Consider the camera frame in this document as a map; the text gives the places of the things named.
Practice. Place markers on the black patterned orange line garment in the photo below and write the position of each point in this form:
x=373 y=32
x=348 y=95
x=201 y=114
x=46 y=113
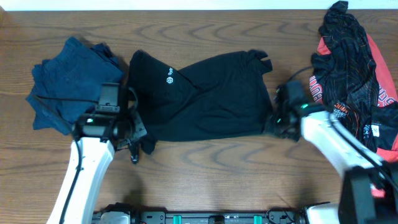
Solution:
x=346 y=70

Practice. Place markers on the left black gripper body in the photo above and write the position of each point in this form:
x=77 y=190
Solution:
x=136 y=128

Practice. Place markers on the folded navy blue garment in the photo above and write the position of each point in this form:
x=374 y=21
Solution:
x=68 y=85

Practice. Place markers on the red garment white lettering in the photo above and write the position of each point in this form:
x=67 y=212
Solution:
x=387 y=94

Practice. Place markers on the black polo shirt white logo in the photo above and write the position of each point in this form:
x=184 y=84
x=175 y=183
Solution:
x=220 y=97

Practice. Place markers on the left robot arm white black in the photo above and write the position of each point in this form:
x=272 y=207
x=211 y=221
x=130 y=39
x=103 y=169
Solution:
x=113 y=125

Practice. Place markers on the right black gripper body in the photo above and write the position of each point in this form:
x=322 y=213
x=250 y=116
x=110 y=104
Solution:
x=277 y=124

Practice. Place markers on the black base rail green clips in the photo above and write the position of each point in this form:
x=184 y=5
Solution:
x=214 y=217

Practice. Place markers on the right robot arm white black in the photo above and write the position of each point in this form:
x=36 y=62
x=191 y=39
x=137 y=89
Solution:
x=369 y=183

